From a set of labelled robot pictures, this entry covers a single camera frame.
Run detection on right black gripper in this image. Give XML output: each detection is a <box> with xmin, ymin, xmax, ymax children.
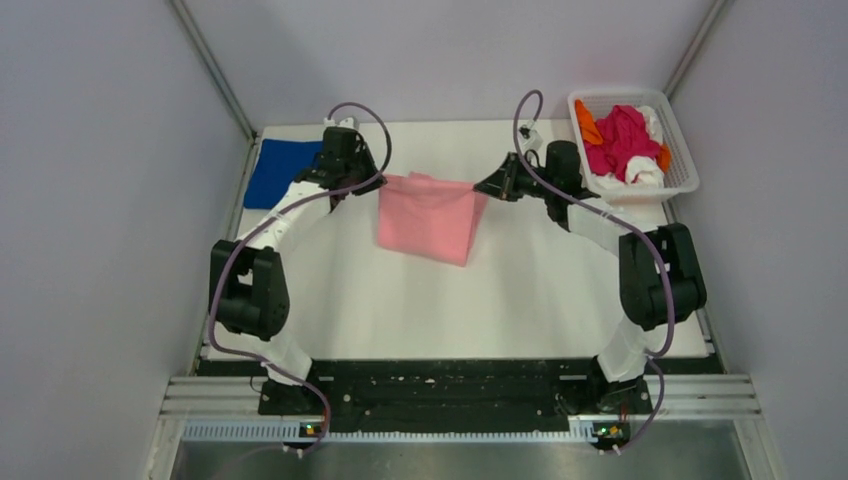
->
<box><xmin>475</xmin><ymin>152</ymin><xmax>557</xmax><ymax>202</ymax></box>

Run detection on light pink t shirt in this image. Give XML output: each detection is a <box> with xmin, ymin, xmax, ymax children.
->
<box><xmin>377</xmin><ymin>172</ymin><xmax>488</xmax><ymax>267</ymax></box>

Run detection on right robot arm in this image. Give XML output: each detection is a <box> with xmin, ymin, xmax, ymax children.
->
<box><xmin>473</xmin><ymin>140</ymin><xmax>707</xmax><ymax>414</ymax></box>

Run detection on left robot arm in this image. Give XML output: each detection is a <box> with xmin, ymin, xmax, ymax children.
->
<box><xmin>207</xmin><ymin>123</ymin><xmax>386</xmax><ymax>417</ymax></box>

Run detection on folded blue t shirt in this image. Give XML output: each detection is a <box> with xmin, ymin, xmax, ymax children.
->
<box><xmin>243</xmin><ymin>139</ymin><xmax>322</xmax><ymax>210</ymax></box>

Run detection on orange cloth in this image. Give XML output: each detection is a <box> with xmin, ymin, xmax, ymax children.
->
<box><xmin>574</xmin><ymin>99</ymin><xmax>603</xmax><ymax>146</ymax></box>

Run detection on magenta t shirt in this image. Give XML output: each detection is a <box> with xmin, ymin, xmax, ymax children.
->
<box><xmin>582</xmin><ymin>105</ymin><xmax>663</xmax><ymax>181</ymax></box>

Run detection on white plastic basket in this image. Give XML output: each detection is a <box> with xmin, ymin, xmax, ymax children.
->
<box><xmin>568</xmin><ymin>87</ymin><xmax>700</xmax><ymax>203</ymax></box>

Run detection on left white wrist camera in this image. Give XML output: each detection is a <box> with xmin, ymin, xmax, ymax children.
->
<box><xmin>323</xmin><ymin>116</ymin><xmax>359</xmax><ymax>130</ymax></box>

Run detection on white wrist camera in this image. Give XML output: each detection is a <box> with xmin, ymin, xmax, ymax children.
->
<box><xmin>518</xmin><ymin>123</ymin><xmax>543</xmax><ymax>153</ymax></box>
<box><xmin>323</xmin><ymin>116</ymin><xmax>359</xmax><ymax>130</ymax></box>

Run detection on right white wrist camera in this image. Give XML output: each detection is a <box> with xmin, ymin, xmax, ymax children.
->
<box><xmin>518</xmin><ymin>123</ymin><xmax>543</xmax><ymax>153</ymax></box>

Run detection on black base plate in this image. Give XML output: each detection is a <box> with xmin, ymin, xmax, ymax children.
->
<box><xmin>195</xmin><ymin>357</ymin><xmax>727</xmax><ymax>439</ymax></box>

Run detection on white slotted cable duct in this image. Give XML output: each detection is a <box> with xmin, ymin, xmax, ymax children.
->
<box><xmin>181</xmin><ymin>419</ymin><xmax>625</xmax><ymax>445</ymax></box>

